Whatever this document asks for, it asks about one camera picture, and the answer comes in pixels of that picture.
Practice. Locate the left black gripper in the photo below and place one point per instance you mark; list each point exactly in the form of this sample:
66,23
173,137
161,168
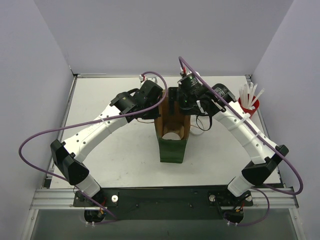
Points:
151,110

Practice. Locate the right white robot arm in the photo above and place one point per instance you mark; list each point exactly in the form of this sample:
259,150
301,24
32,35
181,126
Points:
220,104

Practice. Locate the green paper bag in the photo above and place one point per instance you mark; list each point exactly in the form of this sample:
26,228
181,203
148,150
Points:
171,151

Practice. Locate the white wrapped straw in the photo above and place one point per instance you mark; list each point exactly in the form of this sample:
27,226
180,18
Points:
245,94
257,97

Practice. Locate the aluminium rail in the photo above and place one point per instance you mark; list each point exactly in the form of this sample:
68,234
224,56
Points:
63,198

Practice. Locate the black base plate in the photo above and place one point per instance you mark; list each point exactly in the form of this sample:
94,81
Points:
207,202

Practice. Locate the red straw holder cup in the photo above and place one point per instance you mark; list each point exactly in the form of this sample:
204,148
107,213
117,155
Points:
251,109

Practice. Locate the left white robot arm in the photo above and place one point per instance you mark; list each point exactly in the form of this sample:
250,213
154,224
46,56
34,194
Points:
69,155

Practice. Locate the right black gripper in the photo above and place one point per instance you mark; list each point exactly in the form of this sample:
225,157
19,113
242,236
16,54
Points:
173,97

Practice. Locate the white paper coffee cup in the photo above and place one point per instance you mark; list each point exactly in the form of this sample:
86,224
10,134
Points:
171,136

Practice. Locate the brown cardboard cup carrier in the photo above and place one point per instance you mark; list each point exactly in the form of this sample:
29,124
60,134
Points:
173,131

